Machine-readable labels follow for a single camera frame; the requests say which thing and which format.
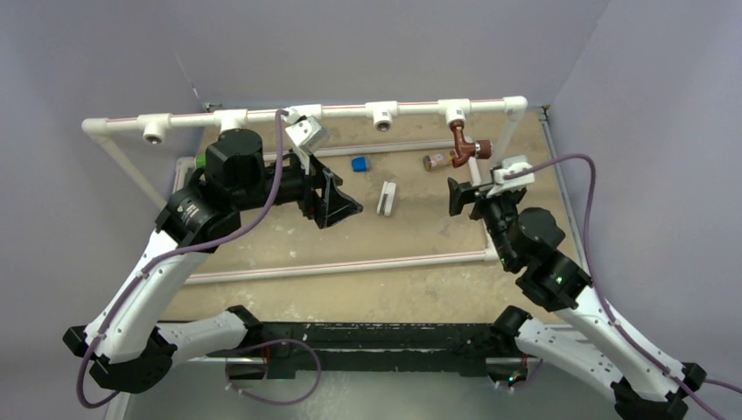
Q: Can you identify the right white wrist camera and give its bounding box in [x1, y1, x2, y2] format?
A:
[486, 155, 536, 198]

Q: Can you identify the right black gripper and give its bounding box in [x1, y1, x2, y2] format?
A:
[446, 178, 521, 270]

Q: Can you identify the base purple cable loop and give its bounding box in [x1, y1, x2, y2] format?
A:
[224, 332, 324, 406]

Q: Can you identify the green plastic faucet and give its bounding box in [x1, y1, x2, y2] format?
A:
[194, 153, 207, 168]

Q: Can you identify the brown faucet with blue cap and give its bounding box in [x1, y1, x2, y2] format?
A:
[449, 120, 493, 168]

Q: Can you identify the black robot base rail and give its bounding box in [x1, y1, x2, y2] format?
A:
[226, 319, 540, 381]

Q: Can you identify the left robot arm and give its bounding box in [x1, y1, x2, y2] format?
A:
[63, 129, 363, 394]

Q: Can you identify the white PVC pipe frame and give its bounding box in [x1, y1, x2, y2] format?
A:
[81, 95, 528, 284]

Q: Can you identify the pink capped clip jar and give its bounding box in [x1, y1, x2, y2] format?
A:
[422, 150, 456, 172]

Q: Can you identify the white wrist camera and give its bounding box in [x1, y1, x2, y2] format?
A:
[486, 155, 536, 198]
[283, 107, 330, 175]

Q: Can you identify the white staple box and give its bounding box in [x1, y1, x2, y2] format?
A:
[376, 181, 396, 217]

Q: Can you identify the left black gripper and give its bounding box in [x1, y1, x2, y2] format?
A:
[232, 145, 361, 227]

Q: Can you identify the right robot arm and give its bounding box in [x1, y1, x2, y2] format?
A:
[447, 178, 706, 419]

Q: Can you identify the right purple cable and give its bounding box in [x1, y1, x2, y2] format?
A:
[502, 153, 742, 420]

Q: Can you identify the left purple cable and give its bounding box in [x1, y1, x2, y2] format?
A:
[76, 108, 290, 410]

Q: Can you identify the blue paperclip box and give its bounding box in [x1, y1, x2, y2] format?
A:
[351, 157, 370, 172]

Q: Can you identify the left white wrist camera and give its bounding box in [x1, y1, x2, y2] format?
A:
[283, 107, 330, 175]

